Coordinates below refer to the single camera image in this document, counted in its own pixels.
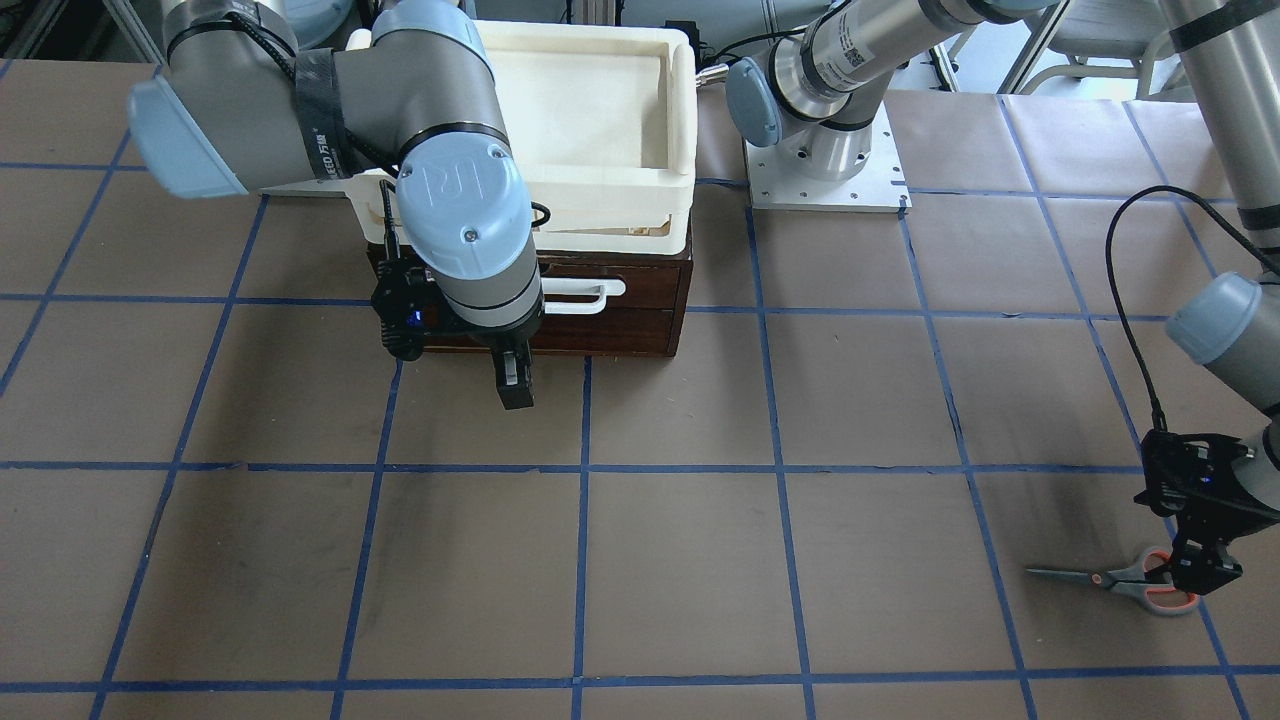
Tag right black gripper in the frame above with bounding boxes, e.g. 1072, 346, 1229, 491
371, 258, 544, 411

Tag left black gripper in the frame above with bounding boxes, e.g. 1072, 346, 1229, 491
1134, 430, 1277, 594

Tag orange grey handled scissors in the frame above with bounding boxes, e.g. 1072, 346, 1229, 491
1025, 546, 1201, 618

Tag white plastic drawer handle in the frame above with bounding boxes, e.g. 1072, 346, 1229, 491
541, 277, 627, 316

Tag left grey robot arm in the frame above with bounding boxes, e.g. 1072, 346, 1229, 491
696, 1, 1277, 594

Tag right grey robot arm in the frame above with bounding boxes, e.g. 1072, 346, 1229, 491
127, 1, 544, 363

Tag dark brown wooden drawer cabinet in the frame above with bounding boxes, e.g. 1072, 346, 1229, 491
366, 222, 692, 356

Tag cream plastic bin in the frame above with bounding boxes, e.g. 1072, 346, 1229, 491
346, 20, 698, 252

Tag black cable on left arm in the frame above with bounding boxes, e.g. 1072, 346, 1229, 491
1105, 186, 1280, 433

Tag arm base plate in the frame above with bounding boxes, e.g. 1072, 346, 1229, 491
744, 105, 913, 213

